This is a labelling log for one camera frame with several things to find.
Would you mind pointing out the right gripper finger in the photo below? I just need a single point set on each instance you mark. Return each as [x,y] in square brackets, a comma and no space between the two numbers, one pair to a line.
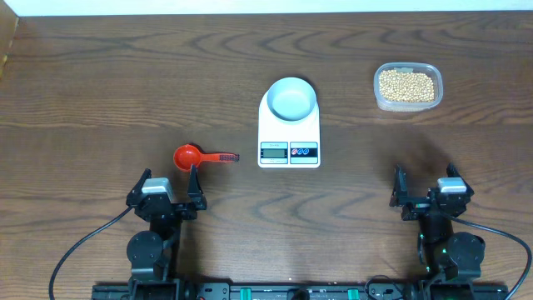
[400,191]
[452,171]

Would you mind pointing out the white digital kitchen scale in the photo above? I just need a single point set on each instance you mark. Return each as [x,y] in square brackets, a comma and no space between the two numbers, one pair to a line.
[288,144]

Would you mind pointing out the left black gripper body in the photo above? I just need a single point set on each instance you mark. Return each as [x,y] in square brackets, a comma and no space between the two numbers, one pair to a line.
[185,214]

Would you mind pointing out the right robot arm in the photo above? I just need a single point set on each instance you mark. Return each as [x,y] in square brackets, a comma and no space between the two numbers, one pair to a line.
[452,259]

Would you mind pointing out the yellow soybeans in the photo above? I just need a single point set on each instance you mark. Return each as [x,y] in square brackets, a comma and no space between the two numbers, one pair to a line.
[407,87]

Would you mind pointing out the grey round bowl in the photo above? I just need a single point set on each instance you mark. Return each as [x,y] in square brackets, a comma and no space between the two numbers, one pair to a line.
[291,99]

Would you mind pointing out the red measuring scoop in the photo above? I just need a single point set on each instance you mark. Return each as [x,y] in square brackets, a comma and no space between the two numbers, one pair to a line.
[189,155]

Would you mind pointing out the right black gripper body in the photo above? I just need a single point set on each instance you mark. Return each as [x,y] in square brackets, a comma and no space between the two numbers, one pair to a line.
[415,209]

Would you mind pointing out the clear plastic container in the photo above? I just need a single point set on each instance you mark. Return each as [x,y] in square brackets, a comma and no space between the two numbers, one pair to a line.
[409,67]

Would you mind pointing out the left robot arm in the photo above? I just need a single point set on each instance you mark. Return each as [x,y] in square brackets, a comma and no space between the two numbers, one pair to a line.
[151,252]

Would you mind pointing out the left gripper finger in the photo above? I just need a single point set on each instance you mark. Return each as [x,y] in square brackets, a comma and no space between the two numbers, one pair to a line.
[136,195]
[194,190]

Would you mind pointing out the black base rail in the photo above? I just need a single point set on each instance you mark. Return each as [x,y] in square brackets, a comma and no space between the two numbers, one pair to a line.
[225,291]

